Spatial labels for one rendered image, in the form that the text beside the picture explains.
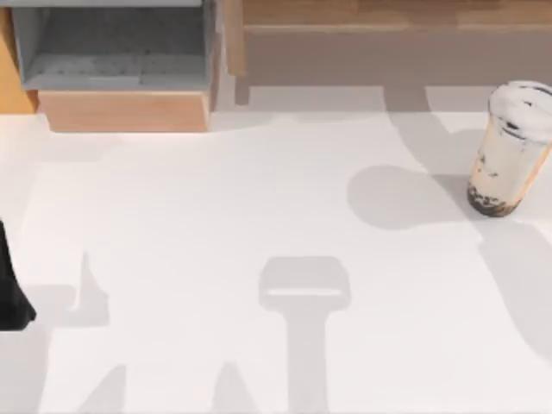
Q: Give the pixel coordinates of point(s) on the milk tea cup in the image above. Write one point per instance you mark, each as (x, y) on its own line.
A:
(506, 155)

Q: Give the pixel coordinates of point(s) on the wooden cupboard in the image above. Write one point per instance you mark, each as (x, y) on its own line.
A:
(353, 39)

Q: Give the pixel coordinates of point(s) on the pale wooden drawer front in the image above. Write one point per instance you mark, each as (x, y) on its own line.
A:
(123, 110)

